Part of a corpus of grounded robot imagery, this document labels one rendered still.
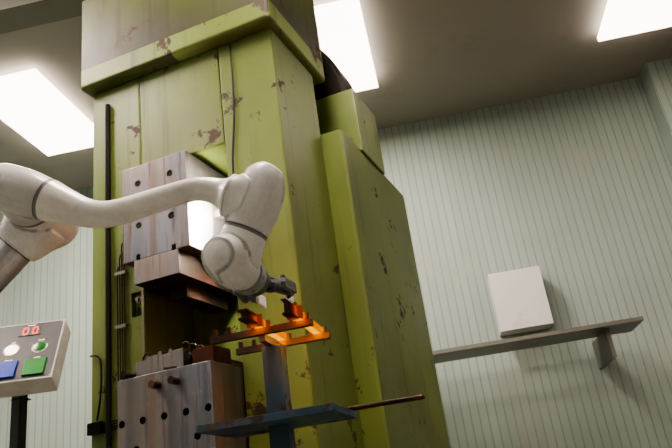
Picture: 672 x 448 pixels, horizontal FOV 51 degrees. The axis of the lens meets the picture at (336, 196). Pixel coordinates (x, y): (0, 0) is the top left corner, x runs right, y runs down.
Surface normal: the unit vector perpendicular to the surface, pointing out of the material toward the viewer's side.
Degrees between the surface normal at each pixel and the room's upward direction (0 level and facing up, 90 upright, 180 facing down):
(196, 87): 90
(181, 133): 90
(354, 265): 90
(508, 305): 90
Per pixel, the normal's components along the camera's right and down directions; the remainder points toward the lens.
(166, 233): -0.39, -0.32
